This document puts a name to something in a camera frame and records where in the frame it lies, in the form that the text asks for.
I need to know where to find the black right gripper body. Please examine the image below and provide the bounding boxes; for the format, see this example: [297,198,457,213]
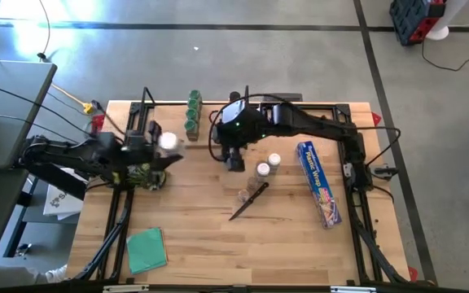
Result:
[220,138,247,173]

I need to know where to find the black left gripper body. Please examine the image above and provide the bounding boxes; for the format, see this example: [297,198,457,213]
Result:
[122,129,156,166]

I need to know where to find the green-lid spice jars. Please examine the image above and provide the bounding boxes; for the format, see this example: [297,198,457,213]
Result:
[183,119,199,142]

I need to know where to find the succulent plant in black pot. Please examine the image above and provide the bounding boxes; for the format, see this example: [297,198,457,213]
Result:
[126,162,169,192]

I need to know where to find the blue plastic wrap box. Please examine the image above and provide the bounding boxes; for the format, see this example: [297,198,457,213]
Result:
[295,141,344,230]

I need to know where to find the teal folded cloth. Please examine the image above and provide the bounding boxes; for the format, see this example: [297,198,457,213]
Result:
[125,226,169,276]

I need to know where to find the white printed paper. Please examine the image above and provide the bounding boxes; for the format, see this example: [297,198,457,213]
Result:
[42,166,89,221]

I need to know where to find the grey side desk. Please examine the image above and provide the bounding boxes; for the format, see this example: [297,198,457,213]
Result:
[0,59,59,280]

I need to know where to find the person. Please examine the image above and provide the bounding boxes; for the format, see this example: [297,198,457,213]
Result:
[45,264,69,284]

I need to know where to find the black and red tool case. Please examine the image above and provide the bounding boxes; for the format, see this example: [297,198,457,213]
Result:
[388,0,449,46]

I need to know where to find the white round stand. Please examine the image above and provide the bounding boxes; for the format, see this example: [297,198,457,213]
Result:
[425,0,469,42]

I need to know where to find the wooden shelf with black frame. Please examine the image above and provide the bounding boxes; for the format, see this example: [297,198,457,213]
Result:
[136,84,255,150]

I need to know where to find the yellow extension cord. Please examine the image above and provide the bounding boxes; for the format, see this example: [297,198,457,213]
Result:
[50,83,97,116]

